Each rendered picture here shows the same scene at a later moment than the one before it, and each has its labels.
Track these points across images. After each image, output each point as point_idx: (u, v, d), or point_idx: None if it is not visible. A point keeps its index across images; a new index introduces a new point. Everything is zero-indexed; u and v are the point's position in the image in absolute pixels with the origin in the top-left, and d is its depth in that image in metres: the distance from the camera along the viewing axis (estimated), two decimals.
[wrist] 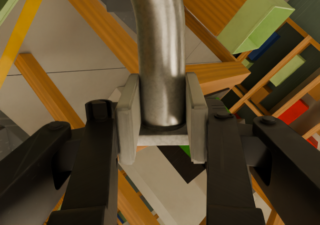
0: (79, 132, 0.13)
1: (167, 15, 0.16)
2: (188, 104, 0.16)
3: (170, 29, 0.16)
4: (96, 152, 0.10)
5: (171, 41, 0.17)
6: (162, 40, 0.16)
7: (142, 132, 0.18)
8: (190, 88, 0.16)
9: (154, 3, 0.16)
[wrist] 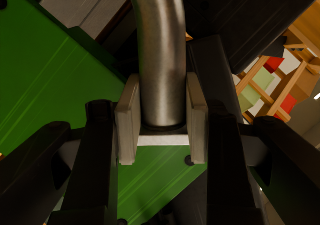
0: (79, 132, 0.13)
1: (167, 15, 0.16)
2: (188, 104, 0.16)
3: (171, 28, 0.16)
4: (96, 152, 0.10)
5: (171, 41, 0.17)
6: (162, 39, 0.16)
7: (142, 132, 0.18)
8: (190, 88, 0.16)
9: (155, 2, 0.16)
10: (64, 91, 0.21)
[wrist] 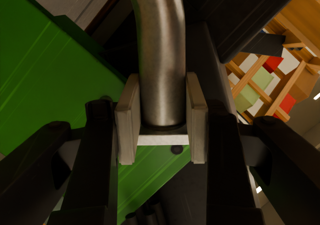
0: (79, 132, 0.13)
1: (167, 14, 0.16)
2: (188, 104, 0.16)
3: (171, 28, 0.16)
4: (96, 152, 0.10)
5: (171, 41, 0.17)
6: (162, 39, 0.16)
7: (142, 131, 0.18)
8: (190, 88, 0.16)
9: (154, 2, 0.16)
10: (47, 77, 0.21)
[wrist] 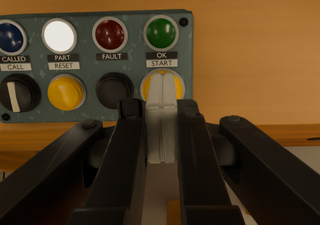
0: (111, 130, 0.13)
1: None
2: None
3: None
4: (125, 150, 0.10)
5: None
6: None
7: None
8: (164, 88, 0.16)
9: None
10: None
